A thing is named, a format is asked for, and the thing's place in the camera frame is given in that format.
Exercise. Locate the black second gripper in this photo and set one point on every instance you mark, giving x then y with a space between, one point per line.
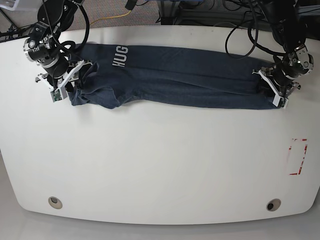
292 65

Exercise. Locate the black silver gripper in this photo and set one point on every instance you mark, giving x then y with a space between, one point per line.
48 55

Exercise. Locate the dark blue T-shirt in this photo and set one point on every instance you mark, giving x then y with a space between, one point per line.
172 75

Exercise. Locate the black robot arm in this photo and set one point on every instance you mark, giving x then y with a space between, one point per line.
55 17

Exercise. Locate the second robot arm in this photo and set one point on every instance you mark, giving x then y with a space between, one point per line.
288 32

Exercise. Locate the red tape rectangle marking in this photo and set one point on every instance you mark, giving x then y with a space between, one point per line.
296 156

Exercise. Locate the black tripod stand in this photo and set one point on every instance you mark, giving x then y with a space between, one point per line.
14 32

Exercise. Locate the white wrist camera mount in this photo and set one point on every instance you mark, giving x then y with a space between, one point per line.
59 87

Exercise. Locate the aluminium frame column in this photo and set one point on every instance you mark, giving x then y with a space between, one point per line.
168 11

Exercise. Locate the right table cable grommet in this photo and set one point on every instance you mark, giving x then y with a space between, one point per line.
273 205

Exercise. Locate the table cable grommet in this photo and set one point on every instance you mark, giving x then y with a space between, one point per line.
55 203
273 205

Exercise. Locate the left table cable grommet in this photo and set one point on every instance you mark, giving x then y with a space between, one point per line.
55 203

